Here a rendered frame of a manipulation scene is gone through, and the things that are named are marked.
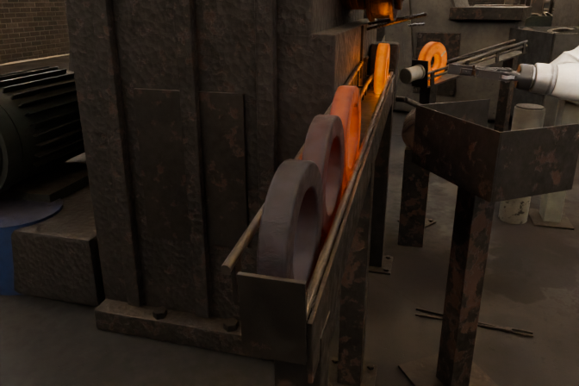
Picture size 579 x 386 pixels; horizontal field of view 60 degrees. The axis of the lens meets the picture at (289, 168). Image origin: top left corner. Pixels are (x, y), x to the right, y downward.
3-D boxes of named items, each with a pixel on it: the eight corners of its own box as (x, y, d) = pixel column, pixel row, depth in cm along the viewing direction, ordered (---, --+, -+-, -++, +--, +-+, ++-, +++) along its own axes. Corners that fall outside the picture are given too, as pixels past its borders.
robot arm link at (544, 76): (544, 92, 152) (524, 90, 153) (552, 62, 149) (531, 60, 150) (550, 97, 143) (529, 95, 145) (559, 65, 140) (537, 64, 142)
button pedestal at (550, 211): (534, 228, 217) (559, 86, 197) (525, 207, 238) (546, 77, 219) (575, 233, 213) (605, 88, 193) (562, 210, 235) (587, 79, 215)
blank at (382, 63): (373, 65, 147) (385, 66, 146) (379, 33, 156) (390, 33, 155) (373, 102, 159) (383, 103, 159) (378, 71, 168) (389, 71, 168)
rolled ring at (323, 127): (345, 99, 80) (325, 98, 81) (320, 145, 64) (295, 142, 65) (344, 199, 89) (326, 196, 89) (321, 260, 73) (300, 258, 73)
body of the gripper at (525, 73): (531, 92, 145) (497, 88, 147) (526, 88, 152) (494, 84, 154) (537, 66, 142) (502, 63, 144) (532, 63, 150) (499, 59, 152)
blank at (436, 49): (423, 88, 204) (430, 90, 201) (412, 59, 194) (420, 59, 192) (444, 64, 209) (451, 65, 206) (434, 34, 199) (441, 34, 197)
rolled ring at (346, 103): (345, 108, 81) (326, 107, 82) (345, 204, 89) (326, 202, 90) (362, 73, 96) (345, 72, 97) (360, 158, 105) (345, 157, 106)
